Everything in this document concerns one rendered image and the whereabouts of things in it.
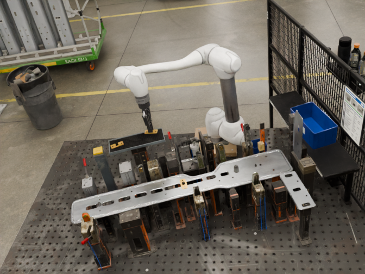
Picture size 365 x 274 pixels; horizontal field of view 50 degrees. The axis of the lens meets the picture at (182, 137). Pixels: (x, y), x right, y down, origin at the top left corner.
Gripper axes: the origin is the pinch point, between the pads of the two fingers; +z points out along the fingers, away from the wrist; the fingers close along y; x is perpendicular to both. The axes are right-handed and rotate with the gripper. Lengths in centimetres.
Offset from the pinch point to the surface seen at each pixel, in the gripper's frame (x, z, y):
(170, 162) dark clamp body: 13.1, 17.3, 15.7
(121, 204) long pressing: -15, 24, 45
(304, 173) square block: 95, 22, 24
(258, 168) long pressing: 68, 23, 18
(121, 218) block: -10, 21, 58
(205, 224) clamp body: 35, 40, 47
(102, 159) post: -32.0, 13.2, 14.7
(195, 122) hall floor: -1, 123, -167
